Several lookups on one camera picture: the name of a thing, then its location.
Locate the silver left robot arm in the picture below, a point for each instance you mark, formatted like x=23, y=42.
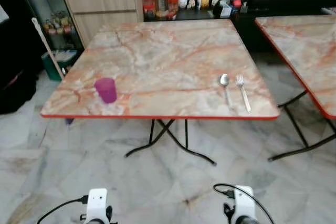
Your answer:
x=96, y=222

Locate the steel fork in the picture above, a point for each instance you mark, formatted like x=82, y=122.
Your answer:
x=243, y=94

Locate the purple plastic cup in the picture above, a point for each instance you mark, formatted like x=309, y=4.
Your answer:
x=106, y=91

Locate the steel spoon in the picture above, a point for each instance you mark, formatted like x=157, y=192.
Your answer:
x=224, y=80

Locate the green storage bin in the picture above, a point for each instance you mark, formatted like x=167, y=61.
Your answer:
x=58, y=64

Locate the marble-top folding table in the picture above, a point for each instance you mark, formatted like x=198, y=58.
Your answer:
x=163, y=61
x=310, y=51

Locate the black couch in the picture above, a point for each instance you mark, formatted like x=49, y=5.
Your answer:
x=16, y=77

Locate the white broom stick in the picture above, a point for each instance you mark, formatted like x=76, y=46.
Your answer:
x=47, y=48

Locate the small white box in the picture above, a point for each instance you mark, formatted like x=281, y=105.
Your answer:
x=227, y=9

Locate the light wooden cabinet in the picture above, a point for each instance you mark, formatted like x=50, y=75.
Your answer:
x=105, y=9

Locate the small red-lid jar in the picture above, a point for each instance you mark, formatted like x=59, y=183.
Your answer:
x=149, y=11

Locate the small red object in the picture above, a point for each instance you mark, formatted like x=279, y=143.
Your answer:
x=237, y=3

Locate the black round figurine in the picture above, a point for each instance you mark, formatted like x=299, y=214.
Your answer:
x=215, y=0
x=193, y=2

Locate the yellow round figurine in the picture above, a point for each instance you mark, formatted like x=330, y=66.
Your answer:
x=205, y=0

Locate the white round figurine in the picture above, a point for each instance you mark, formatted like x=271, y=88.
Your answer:
x=182, y=2

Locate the glass display cabinet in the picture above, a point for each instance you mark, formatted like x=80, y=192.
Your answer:
x=52, y=3

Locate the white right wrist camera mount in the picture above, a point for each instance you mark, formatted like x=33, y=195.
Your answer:
x=244, y=201

